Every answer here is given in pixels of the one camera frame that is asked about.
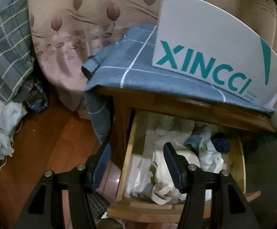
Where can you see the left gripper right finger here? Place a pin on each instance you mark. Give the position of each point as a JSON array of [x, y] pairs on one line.
[[229, 207]]

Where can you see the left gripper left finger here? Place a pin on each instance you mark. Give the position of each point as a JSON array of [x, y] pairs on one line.
[[45, 205]]

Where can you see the light blue white underwear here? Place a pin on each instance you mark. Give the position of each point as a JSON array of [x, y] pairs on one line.
[[200, 143]]

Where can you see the dark blue lace underwear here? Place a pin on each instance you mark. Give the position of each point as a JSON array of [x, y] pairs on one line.
[[221, 143]]

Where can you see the wooden drawer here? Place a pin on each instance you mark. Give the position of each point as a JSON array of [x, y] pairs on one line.
[[141, 142]]

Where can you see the cream ribbed knit garment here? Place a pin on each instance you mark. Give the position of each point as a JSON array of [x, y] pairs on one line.
[[162, 174]]

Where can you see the white folded garment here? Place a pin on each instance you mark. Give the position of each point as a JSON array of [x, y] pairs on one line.
[[140, 178]]

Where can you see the white crumpled clothes pile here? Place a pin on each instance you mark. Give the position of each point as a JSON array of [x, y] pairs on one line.
[[11, 114]]

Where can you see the grey knit garment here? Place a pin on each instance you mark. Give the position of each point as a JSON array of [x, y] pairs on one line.
[[174, 127]]

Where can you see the wooden nightstand cabinet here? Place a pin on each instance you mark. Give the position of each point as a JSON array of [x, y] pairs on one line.
[[126, 102]]

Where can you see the grey plaid cloth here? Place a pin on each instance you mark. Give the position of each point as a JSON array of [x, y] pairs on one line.
[[16, 63]]

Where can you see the blue checked cloth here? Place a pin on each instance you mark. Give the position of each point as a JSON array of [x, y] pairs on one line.
[[127, 64]]

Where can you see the white XINCCI box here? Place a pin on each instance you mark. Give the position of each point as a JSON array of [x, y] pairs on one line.
[[200, 40]]

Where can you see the pink patterned curtain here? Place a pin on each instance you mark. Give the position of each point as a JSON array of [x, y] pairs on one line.
[[66, 32]]

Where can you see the beige elastic strap garment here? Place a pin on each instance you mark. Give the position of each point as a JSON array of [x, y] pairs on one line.
[[163, 194]]

